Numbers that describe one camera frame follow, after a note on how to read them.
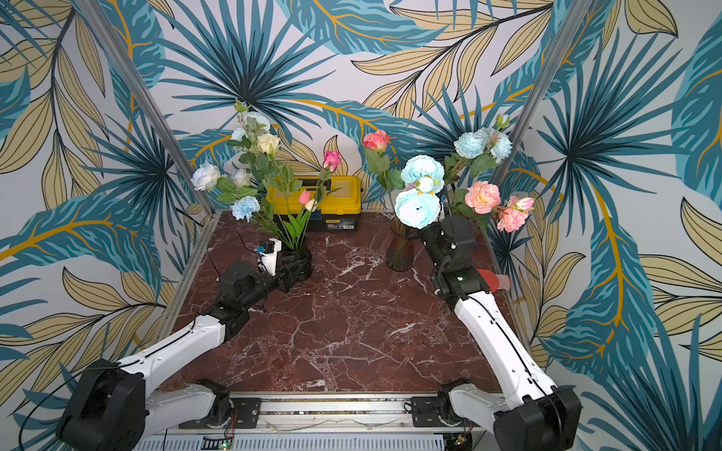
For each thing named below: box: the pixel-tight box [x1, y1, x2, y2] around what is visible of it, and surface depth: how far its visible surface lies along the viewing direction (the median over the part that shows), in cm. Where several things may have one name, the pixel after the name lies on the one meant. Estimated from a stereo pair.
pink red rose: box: [362, 129, 406, 220], surface depth 81 cm
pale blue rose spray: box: [443, 113, 514, 184], surface depth 70 cm
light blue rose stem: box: [394, 155, 445, 230], surface depth 48 cm
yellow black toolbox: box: [266, 175, 362, 233], surface depth 90 cm
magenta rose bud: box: [315, 150, 343, 203], surface depth 78 cm
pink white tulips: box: [282, 190, 318, 252], surface depth 89 cm
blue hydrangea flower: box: [231, 195, 261, 223], surface depth 74 cm
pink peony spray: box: [464, 180, 535, 234], surface depth 61 cm
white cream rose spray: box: [226, 98, 282, 190], surface depth 83 cm
